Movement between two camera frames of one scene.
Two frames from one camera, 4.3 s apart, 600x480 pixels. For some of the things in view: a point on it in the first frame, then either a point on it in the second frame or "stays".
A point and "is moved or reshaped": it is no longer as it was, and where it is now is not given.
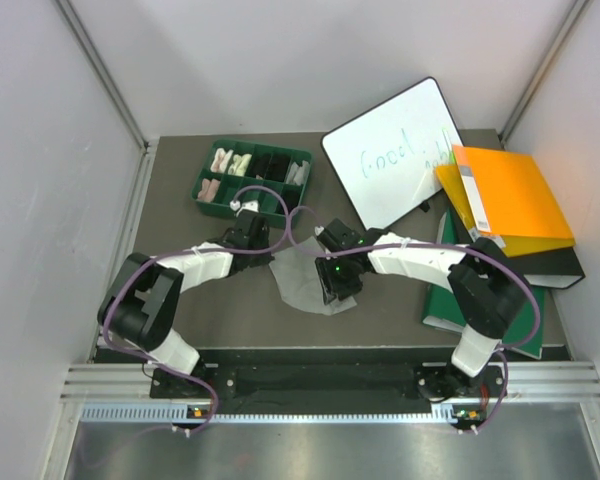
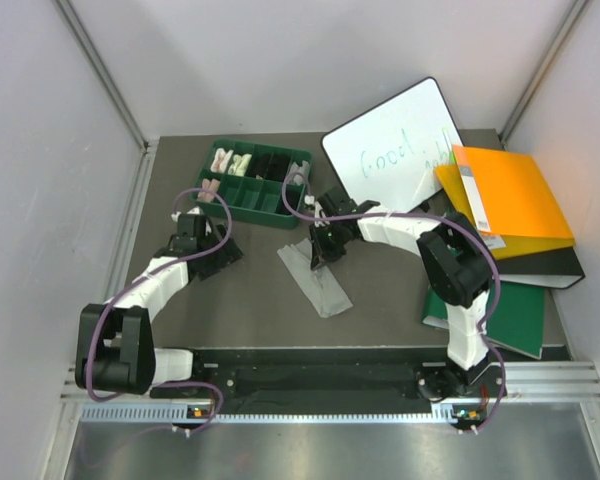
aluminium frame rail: [104, 73] stays
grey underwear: [296, 276] is moved or reshaped
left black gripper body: [259, 259] to [219, 259]
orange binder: [509, 194] stays
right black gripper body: [338, 278] to [330, 241]
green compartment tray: [233, 165] stays
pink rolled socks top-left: [221, 160] stays
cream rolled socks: [239, 164] stays
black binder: [558, 268] stays
